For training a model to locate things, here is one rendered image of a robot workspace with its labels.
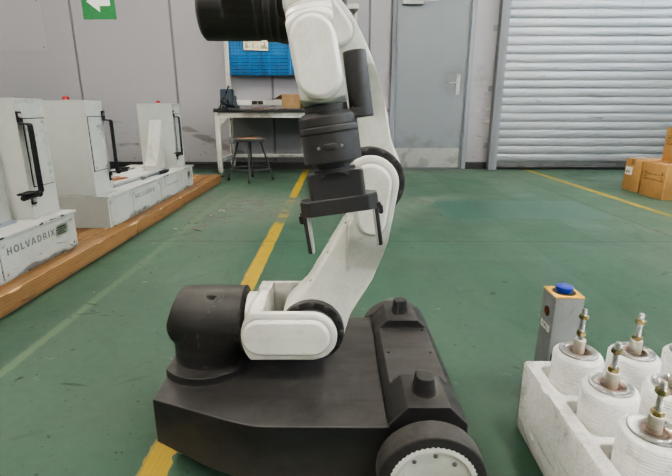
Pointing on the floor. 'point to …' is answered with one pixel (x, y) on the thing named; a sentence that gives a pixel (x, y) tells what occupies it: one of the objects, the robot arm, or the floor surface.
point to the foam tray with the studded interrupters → (558, 429)
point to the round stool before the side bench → (249, 157)
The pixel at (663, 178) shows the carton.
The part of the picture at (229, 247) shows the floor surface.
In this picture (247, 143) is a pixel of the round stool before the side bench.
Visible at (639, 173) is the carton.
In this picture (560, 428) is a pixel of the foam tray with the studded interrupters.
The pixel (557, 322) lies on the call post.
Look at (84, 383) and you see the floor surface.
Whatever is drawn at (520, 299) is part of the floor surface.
